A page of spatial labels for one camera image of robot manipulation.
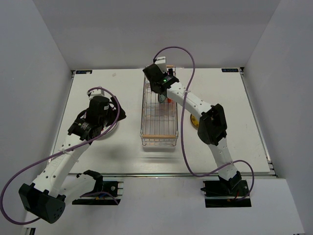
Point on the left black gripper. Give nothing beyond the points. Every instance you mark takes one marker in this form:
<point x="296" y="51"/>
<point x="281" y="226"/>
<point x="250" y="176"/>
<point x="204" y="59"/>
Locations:
<point x="114" y="113"/>

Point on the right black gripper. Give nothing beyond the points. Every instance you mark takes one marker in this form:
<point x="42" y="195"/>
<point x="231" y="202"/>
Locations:
<point x="151" y="87"/>

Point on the plain white plate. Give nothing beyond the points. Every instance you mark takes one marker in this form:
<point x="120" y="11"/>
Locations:
<point x="107" y="132"/>

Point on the teal patterned plate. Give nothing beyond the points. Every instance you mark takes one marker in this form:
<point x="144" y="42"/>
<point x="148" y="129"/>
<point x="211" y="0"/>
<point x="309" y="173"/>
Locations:
<point x="161" y="98"/>

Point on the yellow patterned plate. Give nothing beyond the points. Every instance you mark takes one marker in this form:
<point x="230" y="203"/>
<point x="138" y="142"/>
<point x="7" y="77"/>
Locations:
<point x="194" y="121"/>

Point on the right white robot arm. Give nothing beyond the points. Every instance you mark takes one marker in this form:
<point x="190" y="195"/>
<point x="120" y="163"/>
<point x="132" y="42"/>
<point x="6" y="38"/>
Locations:
<point x="212" y="122"/>

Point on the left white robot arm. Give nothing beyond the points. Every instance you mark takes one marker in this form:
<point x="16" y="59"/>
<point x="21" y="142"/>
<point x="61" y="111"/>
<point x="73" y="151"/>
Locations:
<point x="47" y="196"/>

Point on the left blue table label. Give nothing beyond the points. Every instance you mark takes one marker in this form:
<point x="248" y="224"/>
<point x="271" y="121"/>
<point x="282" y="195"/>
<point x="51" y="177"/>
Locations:
<point x="84" y="72"/>

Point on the blue table label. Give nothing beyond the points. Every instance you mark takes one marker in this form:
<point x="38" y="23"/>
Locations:
<point x="230" y="70"/>
<point x="84" y="72"/>

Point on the right blue table label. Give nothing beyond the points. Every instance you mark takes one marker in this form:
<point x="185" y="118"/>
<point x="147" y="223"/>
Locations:
<point x="230" y="70"/>

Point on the metal wire dish rack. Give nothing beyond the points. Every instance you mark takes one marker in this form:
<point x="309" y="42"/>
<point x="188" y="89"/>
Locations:
<point x="159" y="121"/>

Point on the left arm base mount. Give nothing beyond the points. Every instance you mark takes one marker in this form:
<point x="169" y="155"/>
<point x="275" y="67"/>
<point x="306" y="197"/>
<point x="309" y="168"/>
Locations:
<point x="105" y="192"/>

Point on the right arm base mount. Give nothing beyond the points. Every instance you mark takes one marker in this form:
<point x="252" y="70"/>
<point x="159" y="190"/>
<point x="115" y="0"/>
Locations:
<point x="217" y="195"/>

